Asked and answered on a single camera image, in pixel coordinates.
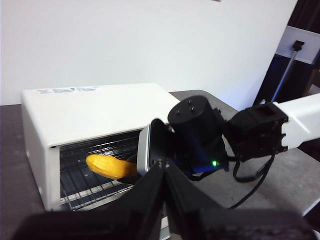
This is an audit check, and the white printed label sticker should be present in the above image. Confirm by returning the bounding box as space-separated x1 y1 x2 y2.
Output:
75 85 98 93
52 87 76 94

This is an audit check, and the cream Toshiba toaster oven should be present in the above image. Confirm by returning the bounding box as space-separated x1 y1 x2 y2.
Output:
20 82 181 240

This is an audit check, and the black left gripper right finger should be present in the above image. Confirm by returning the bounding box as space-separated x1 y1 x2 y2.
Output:
163 162 316 240

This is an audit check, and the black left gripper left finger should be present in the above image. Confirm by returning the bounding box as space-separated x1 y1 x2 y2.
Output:
14 160 166 240

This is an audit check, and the white board panel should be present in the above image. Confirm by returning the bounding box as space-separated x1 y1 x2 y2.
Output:
274 25 320 65

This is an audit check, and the grey cable with black plug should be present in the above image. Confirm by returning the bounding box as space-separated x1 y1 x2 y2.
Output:
270 39 306 104

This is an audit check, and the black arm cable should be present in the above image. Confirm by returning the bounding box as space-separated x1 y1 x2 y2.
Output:
228 147 279 210

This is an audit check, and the metal wire oven rack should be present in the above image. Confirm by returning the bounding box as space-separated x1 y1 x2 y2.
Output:
59 129 141 210

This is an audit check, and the yellow corn cob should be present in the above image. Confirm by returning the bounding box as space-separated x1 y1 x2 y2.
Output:
85 153 139 180

